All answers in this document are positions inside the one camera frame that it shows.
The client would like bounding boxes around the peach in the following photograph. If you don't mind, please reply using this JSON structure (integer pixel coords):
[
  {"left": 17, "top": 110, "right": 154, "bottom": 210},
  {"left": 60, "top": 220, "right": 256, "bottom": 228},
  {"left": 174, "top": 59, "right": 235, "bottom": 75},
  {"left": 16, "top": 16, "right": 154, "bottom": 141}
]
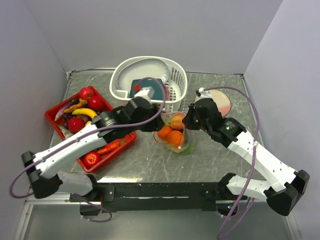
[{"left": 170, "top": 114, "right": 185, "bottom": 130}]

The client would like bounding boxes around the orange fruit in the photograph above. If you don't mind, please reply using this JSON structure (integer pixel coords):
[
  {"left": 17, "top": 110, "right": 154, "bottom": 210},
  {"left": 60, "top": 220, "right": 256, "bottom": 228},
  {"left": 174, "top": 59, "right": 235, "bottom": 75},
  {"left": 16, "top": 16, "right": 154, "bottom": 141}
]
[
  {"left": 166, "top": 130, "right": 185, "bottom": 146},
  {"left": 157, "top": 125, "right": 173, "bottom": 141}
]

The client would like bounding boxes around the clear orange zip top bag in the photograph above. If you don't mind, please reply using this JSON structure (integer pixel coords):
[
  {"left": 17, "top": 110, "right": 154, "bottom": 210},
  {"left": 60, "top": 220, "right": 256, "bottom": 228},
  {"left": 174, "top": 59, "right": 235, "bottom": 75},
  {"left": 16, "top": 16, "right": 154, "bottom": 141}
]
[{"left": 153, "top": 111, "right": 196, "bottom": 155}]

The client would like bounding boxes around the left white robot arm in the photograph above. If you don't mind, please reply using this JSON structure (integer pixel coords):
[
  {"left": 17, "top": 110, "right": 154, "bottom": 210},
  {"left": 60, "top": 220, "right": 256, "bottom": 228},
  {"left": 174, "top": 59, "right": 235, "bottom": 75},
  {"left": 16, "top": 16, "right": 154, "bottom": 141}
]
[{"left": 21, "top": 97, "right": 164, "bottom": 201}]

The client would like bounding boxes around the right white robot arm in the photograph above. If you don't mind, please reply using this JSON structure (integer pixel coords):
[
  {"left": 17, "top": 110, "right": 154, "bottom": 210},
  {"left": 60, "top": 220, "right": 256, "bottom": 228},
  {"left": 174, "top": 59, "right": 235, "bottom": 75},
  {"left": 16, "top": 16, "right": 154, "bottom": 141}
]
[{"left": 182, "top": 98, "right": 310, "bottom": 216}]

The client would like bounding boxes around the red apple top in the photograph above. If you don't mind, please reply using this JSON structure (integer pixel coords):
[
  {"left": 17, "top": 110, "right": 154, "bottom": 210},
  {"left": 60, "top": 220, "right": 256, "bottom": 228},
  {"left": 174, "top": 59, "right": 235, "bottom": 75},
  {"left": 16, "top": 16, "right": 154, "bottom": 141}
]
[{"left": 79, "top": 87, "right": 95, "bottom": 101}]

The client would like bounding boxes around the red apple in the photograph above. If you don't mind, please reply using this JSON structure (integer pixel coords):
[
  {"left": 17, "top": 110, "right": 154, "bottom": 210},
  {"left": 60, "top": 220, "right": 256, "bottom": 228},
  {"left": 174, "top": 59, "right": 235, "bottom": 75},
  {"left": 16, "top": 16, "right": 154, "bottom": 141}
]
[
  {"left": 79, "top": 87, "right": 95, "bottom": 101},
  {"left": 83, "top": 152, "right": 101, "bottom": 169}
]

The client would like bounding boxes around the pink round plate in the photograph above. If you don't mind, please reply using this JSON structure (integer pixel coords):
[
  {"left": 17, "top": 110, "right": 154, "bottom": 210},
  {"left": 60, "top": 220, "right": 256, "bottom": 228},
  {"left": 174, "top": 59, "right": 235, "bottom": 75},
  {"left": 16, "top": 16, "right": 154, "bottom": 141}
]
[{"left": 209, "top": 89, "right": 231, "bottom": 117}]

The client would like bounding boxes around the teal square plate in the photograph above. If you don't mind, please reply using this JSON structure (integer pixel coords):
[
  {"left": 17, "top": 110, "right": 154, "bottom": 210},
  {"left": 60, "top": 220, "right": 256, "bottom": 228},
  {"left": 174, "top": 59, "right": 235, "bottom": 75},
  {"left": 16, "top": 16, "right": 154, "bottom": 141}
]
[{"left": 130, "top": 78, "right": 164, "bottom": 101}]

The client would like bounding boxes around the pink bowl in basket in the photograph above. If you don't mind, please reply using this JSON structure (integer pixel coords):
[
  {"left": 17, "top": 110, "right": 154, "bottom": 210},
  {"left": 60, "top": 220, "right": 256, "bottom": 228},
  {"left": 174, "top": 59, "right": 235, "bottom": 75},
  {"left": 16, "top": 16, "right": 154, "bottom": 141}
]
[{"left": 164, "top": 85, "right": 170, "bottom": 102}]

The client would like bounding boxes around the white kidney shaped plate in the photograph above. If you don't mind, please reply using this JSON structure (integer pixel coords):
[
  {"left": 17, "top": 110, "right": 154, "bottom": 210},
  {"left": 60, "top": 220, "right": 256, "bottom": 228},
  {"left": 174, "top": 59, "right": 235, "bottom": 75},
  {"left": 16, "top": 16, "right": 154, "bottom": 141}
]
[{"left": 113, "top": 57, "right": 170, "bottom": 92}]

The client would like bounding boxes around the white plastic dish basket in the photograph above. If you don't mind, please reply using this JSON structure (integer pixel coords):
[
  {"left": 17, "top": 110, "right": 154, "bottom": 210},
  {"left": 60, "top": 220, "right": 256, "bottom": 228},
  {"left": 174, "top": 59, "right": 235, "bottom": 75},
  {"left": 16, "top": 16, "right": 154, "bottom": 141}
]
[{"left": 109, "top": 56, "right": 188, "bottom": 112}]

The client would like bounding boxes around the orange carrot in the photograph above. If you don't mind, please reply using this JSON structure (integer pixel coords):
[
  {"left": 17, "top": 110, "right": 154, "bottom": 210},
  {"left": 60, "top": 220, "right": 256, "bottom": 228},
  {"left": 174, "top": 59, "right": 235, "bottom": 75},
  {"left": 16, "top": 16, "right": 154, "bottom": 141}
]
[{"left": 97, "top": 141, "right": 121, "bottom": 156}]

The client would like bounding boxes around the red pomegranate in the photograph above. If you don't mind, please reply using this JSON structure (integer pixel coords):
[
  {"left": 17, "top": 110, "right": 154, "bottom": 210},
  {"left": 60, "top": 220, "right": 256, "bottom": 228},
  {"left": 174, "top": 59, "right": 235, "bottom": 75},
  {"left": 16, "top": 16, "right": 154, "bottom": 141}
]
[
  {"left": 67, "top": 117, "right": 85, "bottom": 134},
  {"left": 88, "top": 95, "right": 104, "bottom": 111}
]

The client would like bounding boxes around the yellow banana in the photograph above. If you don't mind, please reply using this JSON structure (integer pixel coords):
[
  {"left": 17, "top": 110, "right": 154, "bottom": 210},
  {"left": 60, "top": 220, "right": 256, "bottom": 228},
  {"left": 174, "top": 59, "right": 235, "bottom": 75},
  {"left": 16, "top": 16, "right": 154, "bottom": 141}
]
[{"left": 71, "top": 108, "right": 97, "bottom": 119}]

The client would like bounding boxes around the orange ginger root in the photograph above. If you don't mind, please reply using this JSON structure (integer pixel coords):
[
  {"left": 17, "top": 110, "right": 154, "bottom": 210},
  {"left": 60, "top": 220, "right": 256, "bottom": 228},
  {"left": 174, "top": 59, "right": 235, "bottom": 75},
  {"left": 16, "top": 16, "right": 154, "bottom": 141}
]
[{"left": 64, "top": 98, "right": 88, "bottom": 114}]

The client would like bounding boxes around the red plastic tray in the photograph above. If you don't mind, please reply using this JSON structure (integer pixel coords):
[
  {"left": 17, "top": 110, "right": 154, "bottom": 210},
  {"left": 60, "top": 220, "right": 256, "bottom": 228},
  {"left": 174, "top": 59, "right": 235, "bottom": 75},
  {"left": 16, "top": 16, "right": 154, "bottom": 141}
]
[{"left": 44, "top": 86, "right": 137, "bottom": 173}]

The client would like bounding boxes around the red pomegranate lower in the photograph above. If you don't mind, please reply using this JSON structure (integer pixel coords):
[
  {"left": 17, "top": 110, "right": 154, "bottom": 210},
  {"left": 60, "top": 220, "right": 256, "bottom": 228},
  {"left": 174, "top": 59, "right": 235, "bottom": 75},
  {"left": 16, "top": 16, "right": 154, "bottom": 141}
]
[{"left": 67, "top": 117, "right": 85, "bottom": 134}]

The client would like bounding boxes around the purple eggplant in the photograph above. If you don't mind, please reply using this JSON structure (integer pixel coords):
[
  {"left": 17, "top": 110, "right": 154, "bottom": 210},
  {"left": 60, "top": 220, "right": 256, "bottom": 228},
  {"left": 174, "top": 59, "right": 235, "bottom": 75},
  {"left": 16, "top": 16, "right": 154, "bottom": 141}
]
[{"left": 54, "top": 97, "right": 79, "bottom": 122}]

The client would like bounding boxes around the red apple bottom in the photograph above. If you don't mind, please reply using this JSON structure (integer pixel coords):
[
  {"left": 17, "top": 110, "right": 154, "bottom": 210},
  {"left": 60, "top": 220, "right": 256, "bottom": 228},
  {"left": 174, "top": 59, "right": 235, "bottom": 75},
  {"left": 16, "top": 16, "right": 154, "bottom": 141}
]
[{"left": 83, "top": 152, "right": 101, "bottom": 169}]

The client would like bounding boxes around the dark purple grape bunch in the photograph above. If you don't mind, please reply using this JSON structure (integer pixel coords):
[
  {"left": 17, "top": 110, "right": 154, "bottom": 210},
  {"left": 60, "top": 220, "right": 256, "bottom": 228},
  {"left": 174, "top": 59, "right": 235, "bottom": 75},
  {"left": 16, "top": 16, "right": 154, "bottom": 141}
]
[{"left": 64, "top": 114, "right": 91, "bottom": 129}]

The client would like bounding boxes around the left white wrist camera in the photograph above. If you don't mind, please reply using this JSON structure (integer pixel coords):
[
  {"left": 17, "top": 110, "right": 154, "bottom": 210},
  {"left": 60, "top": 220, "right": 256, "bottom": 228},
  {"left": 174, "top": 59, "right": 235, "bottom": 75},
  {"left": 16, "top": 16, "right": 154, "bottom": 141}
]
[{"left": 133, "top": 84, "right": 155, "bottom": 102}]

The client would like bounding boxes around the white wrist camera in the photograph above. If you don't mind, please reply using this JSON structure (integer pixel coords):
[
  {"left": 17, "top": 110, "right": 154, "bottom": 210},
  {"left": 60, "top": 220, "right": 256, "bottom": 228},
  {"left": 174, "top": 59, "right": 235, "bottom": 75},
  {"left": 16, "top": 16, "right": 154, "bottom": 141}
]
[
  {"left": 133, "top": 84, "right": 155, "bottom": 102},
  {"left": 195, "top": 87, "right": 213, "bottom": 102}
]

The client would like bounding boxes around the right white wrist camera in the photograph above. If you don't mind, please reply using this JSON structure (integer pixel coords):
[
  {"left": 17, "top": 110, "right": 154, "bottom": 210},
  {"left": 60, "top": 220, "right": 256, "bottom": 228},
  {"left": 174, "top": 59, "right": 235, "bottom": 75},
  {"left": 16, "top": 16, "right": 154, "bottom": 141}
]
[{"left": 195, "top": 87, "right": 213, "bottom": 102}]

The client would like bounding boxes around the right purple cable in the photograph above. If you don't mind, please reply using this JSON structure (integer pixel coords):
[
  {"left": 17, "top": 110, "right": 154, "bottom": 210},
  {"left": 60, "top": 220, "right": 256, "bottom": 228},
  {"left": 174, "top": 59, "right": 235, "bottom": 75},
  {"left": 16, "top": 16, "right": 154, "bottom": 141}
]
[{"left": 204, "top": 86, "right": 260, "bottom": 240}]

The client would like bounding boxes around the black base frame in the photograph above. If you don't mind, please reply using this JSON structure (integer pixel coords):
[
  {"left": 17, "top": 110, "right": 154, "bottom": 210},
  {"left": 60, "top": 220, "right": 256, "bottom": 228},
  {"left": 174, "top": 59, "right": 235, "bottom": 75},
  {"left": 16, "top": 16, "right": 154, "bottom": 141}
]
[{"left": 68, "top": 181, "right": 248, "bottom": 217}]

